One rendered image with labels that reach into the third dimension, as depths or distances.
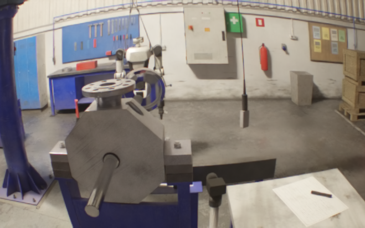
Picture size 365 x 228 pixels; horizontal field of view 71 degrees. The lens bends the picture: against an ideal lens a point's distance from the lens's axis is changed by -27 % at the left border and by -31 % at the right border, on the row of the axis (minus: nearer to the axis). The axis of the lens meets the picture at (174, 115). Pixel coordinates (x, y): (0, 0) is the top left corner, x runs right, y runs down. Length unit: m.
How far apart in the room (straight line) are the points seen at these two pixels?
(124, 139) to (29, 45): 5.75
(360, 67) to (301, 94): 1.76
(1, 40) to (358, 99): 5.84
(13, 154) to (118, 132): 2.16
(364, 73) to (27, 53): 7.10
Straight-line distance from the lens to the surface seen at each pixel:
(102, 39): 6.84
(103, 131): 1.51
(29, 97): 7.24
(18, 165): 3.52
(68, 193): 1.77
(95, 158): 1.58
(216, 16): 6.34
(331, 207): 1.55
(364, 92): 6.10
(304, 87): 6.66
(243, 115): 2.43
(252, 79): 6.88
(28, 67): 7.12
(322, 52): 7.35
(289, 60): 7.03
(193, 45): 6.35
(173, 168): 1.55
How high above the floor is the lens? 1.71
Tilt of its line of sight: 17 degrees down
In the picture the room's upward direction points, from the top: 3 degrees counter-clockwise
